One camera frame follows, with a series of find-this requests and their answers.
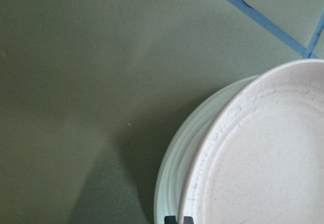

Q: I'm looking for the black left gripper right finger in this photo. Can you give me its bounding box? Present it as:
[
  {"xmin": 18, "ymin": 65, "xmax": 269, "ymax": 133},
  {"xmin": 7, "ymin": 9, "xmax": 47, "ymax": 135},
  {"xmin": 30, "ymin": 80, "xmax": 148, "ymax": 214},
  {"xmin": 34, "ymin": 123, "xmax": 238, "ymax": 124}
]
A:
[{"xmin": 183, "ymin": 216, "xmax": 193, "ymax": 224}]

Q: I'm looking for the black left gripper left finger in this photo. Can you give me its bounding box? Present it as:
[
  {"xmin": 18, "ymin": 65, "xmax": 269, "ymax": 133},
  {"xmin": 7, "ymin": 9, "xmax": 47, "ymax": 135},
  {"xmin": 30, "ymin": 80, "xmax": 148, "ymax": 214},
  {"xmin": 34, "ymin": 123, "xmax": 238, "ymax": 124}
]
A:
[{"xmin": 164, "ymin": 215, "xmax": 177, "ymax": 224}]

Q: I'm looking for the cream plate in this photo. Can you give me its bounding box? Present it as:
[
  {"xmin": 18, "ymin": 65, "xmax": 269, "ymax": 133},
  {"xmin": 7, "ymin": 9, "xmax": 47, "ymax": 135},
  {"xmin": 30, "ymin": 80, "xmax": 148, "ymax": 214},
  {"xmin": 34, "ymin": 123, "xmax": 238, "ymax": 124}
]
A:
[{"xmin": 153, "ymin": 76, "xmax": 256, "ymax": 223}]

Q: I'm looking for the pink plate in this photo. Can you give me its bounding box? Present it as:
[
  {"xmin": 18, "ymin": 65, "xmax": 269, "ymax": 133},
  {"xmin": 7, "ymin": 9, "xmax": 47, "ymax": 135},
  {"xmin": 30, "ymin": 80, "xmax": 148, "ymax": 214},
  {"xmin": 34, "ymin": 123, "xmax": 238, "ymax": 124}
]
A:
[{"xmin": 178, "ymin": 59, "xmax": 323, "ymax": 223}]

